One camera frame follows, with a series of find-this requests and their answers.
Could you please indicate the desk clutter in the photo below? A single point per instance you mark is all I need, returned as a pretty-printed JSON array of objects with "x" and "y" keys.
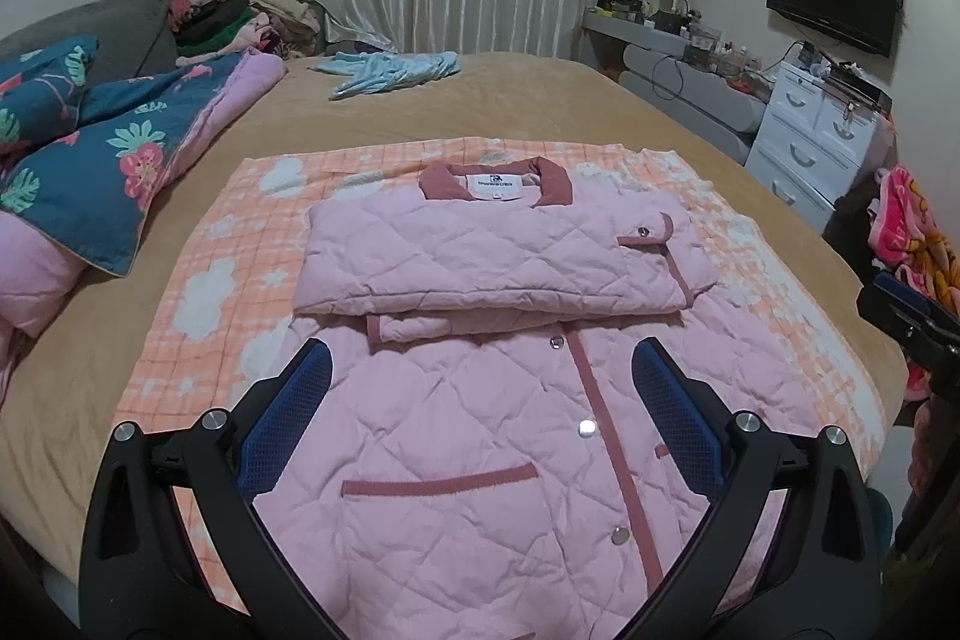
[{"x": 697, "y": 40}]

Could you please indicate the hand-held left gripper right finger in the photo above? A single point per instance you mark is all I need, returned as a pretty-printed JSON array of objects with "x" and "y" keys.
[{"x": 679, "y": 422}]

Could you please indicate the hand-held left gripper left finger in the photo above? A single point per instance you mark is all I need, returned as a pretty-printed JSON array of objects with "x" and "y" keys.
[{"x": 289, "y": 415}]

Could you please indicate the bed with tan cover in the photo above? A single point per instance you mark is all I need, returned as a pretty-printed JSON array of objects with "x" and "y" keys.
[{"x": 525, "y": 100}]

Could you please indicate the pink printed blanket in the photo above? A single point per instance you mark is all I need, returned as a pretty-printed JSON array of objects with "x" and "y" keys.
[{"x": 915, "y": 235}]

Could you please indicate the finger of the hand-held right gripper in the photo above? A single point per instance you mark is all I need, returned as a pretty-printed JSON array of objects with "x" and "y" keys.
[
  {"x": 900, "y": 287},
  {"x": 915, "y": 329}
]

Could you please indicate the blue floral pillow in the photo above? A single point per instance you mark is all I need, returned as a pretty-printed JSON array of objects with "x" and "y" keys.
[{"x": 45, "y": 93}]

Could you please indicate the white drawer chest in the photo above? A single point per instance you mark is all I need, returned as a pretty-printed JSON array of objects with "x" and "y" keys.
[{"x": 795, "y": 138}]

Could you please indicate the grey headboard cushion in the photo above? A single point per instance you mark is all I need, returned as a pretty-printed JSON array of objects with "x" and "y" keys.
[{"x": 112, "y": 29}]

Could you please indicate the black set-top box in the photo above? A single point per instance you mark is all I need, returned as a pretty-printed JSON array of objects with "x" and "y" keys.
[{"x": 862, "y": 89}]

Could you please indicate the orange checked blanket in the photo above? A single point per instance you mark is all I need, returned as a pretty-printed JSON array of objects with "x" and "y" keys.
[{"x": 225, "y": 280}]

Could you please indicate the pink quilted jacket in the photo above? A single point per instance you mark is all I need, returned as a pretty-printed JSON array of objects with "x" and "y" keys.
[{"x": 465, "y": 242}]

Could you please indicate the dark cloth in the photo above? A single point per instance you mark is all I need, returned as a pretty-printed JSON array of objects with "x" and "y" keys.
[{"x": 855, "y": 220}]

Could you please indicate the light blue garment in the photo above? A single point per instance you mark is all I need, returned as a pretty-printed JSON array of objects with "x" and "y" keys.
[{"x": 390, "y": 70}]

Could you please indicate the grey desk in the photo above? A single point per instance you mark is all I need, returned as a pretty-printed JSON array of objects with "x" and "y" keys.
[{"x": 705, "y": 93}]

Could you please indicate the blue floral quilt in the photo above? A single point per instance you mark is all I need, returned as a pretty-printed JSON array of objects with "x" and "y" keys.
[{"x": 135, "y": 160}]

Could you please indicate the pile of clothes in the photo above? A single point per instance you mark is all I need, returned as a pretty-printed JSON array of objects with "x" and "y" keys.
[{"x": 262, "y": 21}]

